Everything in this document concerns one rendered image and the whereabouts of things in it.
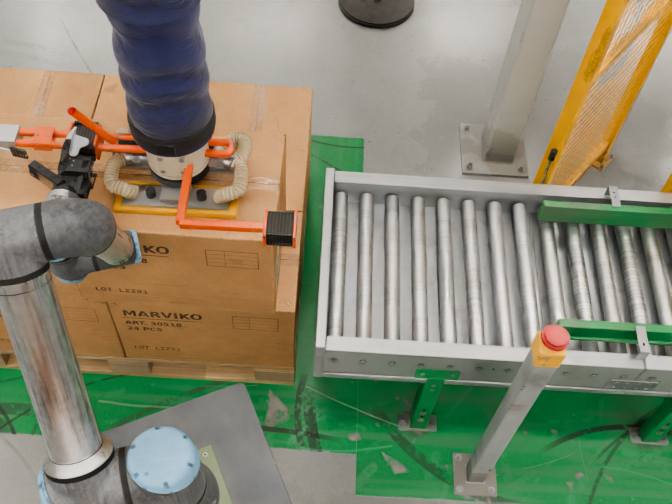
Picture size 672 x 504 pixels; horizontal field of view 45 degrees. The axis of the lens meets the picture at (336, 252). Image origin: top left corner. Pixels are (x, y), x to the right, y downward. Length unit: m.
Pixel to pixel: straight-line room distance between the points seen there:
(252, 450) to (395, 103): 2.19
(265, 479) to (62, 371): 0.65
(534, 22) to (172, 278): 1.64
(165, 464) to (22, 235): 0.59
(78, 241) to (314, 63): 2.60
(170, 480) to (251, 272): 0.75
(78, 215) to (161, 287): 0.90
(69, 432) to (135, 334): 1.05
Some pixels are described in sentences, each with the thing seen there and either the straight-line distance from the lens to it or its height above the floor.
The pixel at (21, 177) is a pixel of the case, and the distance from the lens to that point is 2.47.
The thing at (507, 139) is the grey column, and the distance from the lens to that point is 3.62.
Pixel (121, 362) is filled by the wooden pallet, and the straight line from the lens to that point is 3.02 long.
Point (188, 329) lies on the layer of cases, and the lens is 2.73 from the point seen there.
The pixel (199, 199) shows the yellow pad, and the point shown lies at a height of 0.99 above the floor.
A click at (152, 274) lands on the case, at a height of 0.74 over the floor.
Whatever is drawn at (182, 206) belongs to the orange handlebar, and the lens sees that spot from 2.12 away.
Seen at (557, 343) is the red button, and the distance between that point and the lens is 2.05.
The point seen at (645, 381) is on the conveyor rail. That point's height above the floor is 0.50.
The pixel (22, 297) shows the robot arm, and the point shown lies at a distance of 1.66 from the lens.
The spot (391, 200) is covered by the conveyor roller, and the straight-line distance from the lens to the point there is 2.82.
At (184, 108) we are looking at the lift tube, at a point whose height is 1.32.
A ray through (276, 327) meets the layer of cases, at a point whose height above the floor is 0.44.
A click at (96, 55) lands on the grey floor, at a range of 4.19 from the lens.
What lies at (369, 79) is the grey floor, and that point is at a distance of 4.01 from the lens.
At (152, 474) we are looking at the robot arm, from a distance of 1.83.
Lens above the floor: 2.77
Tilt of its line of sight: 56 degrees down
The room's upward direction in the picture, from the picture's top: 5 degrees clockwise
